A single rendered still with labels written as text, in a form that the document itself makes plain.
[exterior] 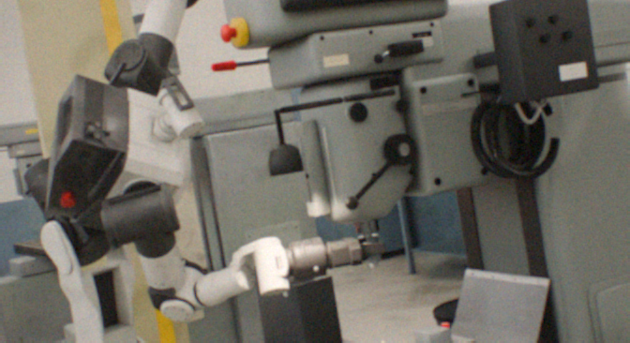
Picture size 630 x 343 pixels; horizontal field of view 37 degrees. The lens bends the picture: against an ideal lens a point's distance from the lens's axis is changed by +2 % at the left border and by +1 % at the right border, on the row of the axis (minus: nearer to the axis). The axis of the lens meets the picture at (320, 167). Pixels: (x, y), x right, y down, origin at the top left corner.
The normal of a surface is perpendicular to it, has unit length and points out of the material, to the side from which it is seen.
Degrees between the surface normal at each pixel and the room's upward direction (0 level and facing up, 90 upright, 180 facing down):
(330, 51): 90
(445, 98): 90
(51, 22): 90
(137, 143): 59
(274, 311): 90
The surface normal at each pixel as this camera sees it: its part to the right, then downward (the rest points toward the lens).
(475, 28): 0.46, -0.03
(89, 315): -0.66, 0.15
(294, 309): -0.81, 0.16
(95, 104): 0.54, -0.59
